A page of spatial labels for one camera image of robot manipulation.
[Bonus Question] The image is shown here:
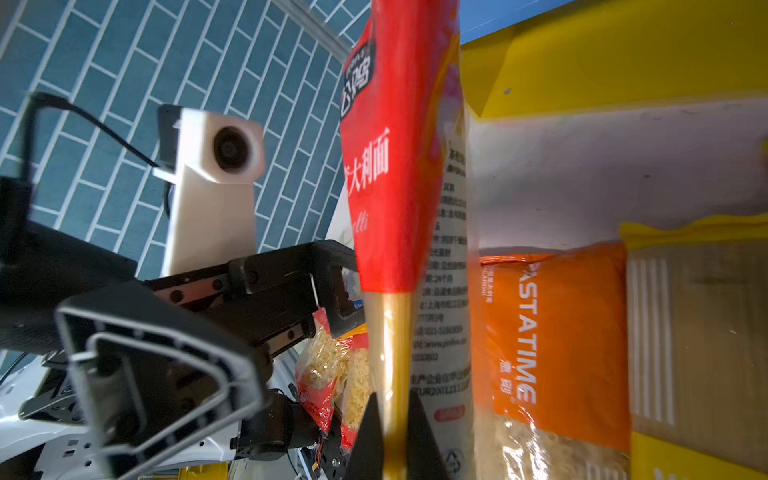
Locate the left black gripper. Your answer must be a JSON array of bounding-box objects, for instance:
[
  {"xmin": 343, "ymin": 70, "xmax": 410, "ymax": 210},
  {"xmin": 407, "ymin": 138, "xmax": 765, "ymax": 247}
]
[{"xmin": 55, "ymin": 240, "xmax": 365, "ymax": 479}]

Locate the yellow shelf with coloured boards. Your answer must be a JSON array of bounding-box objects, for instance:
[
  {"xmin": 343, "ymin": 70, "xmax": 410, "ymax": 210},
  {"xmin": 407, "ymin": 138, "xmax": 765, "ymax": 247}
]
[{"xmin": 460, "ymin": 1, "xmax": 767, "ymax": 121}]

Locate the yellow Pastatime spaghetti pack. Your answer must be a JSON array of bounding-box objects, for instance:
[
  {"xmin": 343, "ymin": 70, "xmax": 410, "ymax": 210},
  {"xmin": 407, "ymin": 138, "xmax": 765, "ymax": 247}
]
[{"xmin": 620, "ymin": 215, "xmax": 767, "ymax": 479}]

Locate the orange Pastatime macaroni bag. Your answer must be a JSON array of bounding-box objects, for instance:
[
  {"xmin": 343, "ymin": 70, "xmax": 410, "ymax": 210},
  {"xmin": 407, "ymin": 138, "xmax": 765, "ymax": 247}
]
[{"xmin": 473, "ymin": 243, "xmax": 630, "ymax": 479}]

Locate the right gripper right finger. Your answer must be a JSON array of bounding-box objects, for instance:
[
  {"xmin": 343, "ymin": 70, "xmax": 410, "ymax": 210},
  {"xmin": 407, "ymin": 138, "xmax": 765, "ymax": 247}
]
[{"xmin": 407, "ymin": 389, "xmax": 449, "ymax": 480}]

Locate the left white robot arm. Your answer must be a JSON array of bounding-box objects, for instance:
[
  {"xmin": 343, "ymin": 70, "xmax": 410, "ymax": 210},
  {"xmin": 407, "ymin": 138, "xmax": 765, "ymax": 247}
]
[{"xmin": 1, "ymin": 177, "xmax": 363, "ymax": 479}]

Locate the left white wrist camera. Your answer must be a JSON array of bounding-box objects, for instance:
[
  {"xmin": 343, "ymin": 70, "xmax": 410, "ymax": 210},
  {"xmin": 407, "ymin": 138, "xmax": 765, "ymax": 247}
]
[{"xmin": 153, "ymin": 104, "xmax": 267, "ymax": 276}]

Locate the red fusilli bag centre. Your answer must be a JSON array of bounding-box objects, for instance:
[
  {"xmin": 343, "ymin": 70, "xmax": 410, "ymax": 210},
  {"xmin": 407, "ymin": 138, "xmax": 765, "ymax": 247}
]
[{"xmin": 295, "ymin": 308, "xmax": 372, "ymax": 453}]

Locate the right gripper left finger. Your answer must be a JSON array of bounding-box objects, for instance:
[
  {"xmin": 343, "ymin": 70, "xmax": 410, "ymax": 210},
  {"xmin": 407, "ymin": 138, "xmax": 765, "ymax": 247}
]
[{"xmin": 342, "ymin": 393, "xmax": 384, "ymax": 480}]

